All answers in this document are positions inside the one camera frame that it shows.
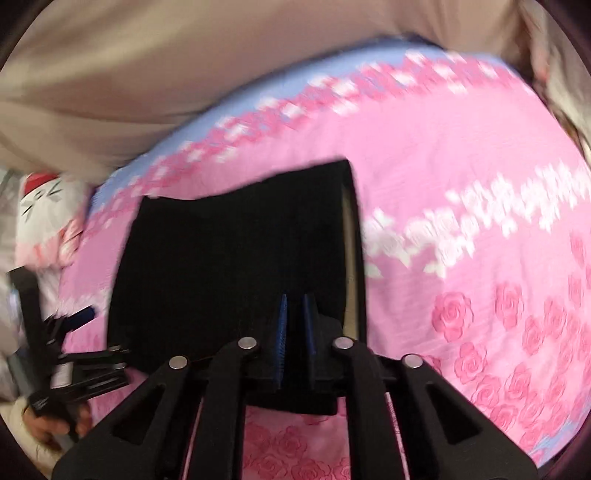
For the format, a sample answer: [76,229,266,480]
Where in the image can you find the white cartoon print pillow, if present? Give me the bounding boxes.
[14,171,100,273]

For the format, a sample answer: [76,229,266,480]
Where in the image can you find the pink rose print bedsheet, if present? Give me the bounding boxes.
[55,39,591,480]

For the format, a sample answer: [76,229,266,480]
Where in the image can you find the black pants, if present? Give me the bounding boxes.
[106,157,370,416]

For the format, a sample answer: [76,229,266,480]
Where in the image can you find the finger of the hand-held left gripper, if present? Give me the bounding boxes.
[60,344,133,370]
[46,305,99,335]

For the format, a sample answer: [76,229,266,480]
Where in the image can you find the beige cloth backdrop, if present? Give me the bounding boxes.
[0,0,591,185]

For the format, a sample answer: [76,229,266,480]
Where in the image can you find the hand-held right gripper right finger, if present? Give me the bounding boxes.
[301,293,539,480]

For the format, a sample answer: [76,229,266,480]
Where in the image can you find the person's left forearm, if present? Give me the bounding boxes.
[0,394,51,476]

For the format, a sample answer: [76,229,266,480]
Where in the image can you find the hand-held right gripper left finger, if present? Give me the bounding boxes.
[52,294,289,480]

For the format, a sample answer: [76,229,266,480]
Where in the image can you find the person's left hand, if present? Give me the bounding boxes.
[21,397,93,446]

